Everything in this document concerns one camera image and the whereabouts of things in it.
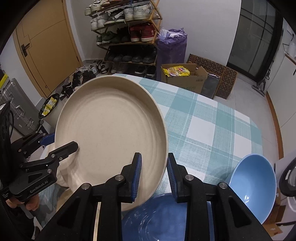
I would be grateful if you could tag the bamboo shoe rack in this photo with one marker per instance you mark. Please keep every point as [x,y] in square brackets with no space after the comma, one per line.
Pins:
[129,43]

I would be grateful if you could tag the silver suitcase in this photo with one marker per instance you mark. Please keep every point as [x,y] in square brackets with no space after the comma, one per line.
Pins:
[20,109]

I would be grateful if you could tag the light blue bowl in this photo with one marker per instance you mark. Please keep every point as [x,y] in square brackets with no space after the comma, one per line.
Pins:
[252,185]

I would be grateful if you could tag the large blue bowl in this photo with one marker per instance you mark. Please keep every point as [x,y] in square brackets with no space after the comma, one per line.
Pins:
[157,217]

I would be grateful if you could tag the wooden door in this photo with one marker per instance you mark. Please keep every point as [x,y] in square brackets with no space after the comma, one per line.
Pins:
[50,34]

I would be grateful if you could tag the purple plastic bag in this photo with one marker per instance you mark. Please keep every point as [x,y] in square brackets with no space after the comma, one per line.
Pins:
[172,48]

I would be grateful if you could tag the person's left hand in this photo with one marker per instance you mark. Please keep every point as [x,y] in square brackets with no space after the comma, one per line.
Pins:
[31,205]

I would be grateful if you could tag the yellow snack packet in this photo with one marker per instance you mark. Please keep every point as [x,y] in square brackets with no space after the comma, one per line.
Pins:
[177,71]

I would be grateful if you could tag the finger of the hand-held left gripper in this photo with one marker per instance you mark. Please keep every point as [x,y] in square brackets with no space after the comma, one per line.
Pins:
[47,139]
[62,151]

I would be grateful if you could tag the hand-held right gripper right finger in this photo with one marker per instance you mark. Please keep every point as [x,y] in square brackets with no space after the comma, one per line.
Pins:
[172,178]

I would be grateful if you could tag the dark flat package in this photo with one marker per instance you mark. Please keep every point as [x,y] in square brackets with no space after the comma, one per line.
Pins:
[210,87]

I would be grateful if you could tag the grey floor mop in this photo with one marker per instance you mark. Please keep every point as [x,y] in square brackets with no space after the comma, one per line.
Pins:
[260,87]

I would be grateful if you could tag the beige round plate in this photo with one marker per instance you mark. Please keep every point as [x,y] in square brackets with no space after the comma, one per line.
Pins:
[111,120]
[62,199]

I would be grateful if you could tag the open cardboard box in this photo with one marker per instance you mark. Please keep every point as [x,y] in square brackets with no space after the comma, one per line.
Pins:
[185,84]

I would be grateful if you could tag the white electric kettle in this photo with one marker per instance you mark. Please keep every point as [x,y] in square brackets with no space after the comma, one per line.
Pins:
[291,48]

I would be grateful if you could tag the white washing machine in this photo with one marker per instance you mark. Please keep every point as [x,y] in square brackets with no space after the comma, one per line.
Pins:
[289,183]

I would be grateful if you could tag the patterned brown cardboard panel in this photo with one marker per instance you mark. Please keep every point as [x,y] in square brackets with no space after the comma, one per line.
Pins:
[227,81]

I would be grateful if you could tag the heap of dark sandals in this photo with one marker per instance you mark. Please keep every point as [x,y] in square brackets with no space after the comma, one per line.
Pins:
[78,78]

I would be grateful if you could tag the teal checked tablecloth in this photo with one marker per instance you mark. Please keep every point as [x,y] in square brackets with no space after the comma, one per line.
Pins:
[203,120]

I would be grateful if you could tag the black snack tray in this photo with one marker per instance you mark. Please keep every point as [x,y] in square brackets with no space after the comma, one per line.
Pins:
[49,105]

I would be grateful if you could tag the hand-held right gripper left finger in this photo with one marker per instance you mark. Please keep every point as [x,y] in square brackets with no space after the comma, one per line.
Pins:
[136,178]

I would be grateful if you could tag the black framed glass door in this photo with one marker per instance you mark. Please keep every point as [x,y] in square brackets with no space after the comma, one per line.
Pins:
[254,34]

